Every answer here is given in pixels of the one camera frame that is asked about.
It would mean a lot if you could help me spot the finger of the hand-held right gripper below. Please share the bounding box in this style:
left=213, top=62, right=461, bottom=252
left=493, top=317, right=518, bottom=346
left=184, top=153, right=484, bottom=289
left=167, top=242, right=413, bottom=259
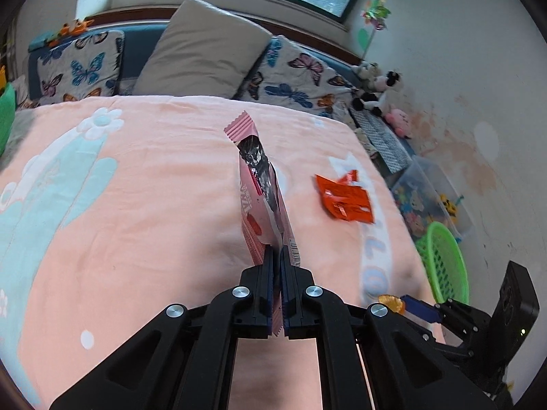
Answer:
left=399, top=294, right=488, bottom=351

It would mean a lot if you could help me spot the red snack wrapper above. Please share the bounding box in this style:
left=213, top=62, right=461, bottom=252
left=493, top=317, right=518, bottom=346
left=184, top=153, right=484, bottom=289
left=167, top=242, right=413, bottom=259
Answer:
left=315, top=170, right=376, bottom=223

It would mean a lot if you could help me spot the green plush cushion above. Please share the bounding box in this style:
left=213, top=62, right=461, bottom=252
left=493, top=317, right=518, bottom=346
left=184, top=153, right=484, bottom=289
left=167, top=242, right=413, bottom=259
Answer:
left=0, top=81, right=18, bottom=156

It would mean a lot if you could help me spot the green plastic basket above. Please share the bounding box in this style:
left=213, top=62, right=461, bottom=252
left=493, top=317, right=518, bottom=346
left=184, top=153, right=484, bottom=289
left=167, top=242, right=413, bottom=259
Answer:
left=414, top=221, right=469, bottom=308

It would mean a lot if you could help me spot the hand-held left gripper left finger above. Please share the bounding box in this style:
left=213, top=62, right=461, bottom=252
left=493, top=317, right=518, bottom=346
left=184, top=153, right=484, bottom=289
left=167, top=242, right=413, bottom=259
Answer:
left=49, top=245, right=276, bottom=410

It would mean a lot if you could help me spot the pink snack wrapper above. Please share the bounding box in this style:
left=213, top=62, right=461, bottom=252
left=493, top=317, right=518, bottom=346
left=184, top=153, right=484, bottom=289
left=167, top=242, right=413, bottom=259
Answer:
left=224, top=111, right=302, bottom=338

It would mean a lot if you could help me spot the clear plastic storage box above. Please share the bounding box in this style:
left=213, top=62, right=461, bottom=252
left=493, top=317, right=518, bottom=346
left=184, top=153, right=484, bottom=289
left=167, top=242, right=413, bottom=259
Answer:
left=391, top=156, right=474, bottom=242

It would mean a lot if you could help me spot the teal plush toy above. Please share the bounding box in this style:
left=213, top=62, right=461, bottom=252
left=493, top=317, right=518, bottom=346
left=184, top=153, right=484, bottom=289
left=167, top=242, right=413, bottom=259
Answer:
left=29, top=32, right=56, bottom=50

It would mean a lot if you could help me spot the grey patterned cushion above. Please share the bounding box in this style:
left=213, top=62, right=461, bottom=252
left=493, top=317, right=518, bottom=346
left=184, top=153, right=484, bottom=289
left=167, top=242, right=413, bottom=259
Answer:
left=348, top=107, right=413, bottom=174

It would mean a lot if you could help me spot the pink printed blanket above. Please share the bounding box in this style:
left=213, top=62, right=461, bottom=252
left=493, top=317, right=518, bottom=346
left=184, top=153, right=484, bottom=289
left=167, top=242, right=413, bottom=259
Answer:
left=0, top=94, right=432, bottom=410

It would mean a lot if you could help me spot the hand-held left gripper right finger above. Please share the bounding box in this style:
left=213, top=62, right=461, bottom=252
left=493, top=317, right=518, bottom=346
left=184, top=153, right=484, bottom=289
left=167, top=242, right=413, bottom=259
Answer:
left=280, top=248, right=498, bottom=410

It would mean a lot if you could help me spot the grey pillow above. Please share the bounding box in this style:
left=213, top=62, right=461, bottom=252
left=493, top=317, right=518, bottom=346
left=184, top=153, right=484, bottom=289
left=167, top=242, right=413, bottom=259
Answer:
left=133, top=0, right=274, bottom=100

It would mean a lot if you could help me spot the butterfly print pillow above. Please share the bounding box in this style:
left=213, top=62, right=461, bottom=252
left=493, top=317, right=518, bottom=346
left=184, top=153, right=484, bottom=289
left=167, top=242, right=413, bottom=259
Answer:
left=237, top=35, right=362, bottom=119
left=36, top=30, right=125, bottom=104

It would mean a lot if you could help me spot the pink plush toy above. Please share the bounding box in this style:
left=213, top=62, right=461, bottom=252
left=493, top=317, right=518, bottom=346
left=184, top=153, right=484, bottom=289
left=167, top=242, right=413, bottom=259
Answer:
left=383, top=109, right=413, bottom=138

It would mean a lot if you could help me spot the yellow toy vehicle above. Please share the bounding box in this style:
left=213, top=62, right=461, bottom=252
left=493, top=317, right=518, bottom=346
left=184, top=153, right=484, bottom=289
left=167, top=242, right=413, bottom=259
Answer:
left=440, top=194, right=464, bottom=223

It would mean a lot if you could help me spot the grey plush toy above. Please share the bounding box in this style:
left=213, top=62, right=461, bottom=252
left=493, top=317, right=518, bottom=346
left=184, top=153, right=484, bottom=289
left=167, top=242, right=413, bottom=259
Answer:
left=351, top=62, right=381, bottom=90

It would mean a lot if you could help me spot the colourful pinwheel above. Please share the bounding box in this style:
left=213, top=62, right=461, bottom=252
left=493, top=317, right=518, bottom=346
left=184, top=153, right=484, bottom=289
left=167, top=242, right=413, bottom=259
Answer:
left=357, top=0, right=391, bottom=60

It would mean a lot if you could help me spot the cow plush toy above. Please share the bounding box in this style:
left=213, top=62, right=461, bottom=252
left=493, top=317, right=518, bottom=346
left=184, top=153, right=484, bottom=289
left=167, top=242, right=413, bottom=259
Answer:
left=352, top=70, right=403, bottom=116

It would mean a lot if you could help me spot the beige patterned garment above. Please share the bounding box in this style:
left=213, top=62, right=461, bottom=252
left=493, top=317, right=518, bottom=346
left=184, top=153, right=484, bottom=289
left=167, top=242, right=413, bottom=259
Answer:
left=331, top=101, right=374, bottom=156

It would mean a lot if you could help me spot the orange wrapper scrap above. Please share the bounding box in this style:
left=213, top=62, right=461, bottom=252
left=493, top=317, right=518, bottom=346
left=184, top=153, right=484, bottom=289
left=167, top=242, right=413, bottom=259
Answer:
left=378, top=294, right=406, bottom=313

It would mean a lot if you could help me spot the orange plush toy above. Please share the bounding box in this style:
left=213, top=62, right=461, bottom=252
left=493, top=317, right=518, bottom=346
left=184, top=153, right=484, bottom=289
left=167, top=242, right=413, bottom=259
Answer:
left=47, top=18, right=95, bottom=47

